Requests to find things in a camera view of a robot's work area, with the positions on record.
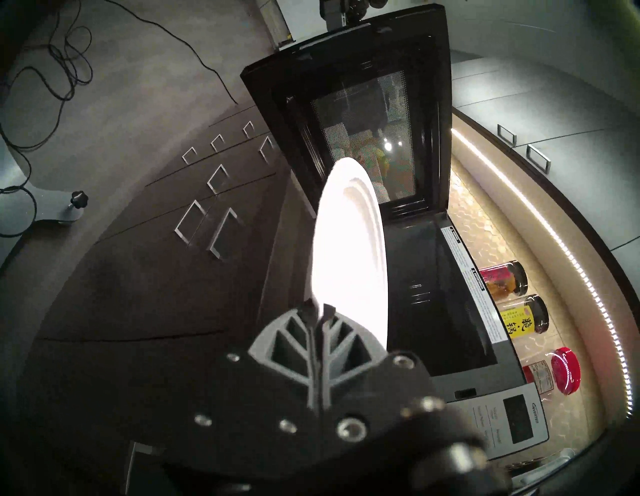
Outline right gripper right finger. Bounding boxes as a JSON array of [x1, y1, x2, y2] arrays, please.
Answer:
[[319, 302, 483, 483]]

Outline thin black floor cable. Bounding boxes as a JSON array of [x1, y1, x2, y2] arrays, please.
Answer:
[[0, 185, 41, 238], [0, 0, 95, 151], [106, 0, 241, 106]]

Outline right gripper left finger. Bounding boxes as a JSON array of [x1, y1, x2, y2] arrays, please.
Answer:
[[161, 298, 322, 483]]

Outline dark wood drawer front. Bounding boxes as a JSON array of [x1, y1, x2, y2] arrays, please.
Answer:
[[37, 197, 221, 343], [97, 150, 278, 243], [200, 195, 286, 333], [145, 127, 251, 187], [245, 131, 293, 177]]

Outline white round plate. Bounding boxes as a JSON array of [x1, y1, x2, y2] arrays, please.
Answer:
[[311, 156, 391, 351]]

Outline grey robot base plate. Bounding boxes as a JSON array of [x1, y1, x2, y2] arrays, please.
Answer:
[[0, 135, 86, 241]]

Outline snack jar yellow label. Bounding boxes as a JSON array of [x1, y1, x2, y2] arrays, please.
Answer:
[[497, 295, 550, 341]]

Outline black glass microwave door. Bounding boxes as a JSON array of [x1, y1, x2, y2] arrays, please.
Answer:
[[240, 4, 453, 221]]

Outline dark upper cabinet door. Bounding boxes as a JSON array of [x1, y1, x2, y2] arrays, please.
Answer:
[[450, 55, 608, 146], [520, 129, 640, 253]]

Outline LED strip light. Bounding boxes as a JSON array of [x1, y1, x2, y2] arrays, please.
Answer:
[[451, 126, 635, 422]]

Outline clear jar red lid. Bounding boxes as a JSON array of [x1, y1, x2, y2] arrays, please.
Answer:
[[522, 346, 583, 399]]

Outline snack jar red label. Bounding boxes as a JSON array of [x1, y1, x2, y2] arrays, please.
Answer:
[[479, 260, 530, 302]]

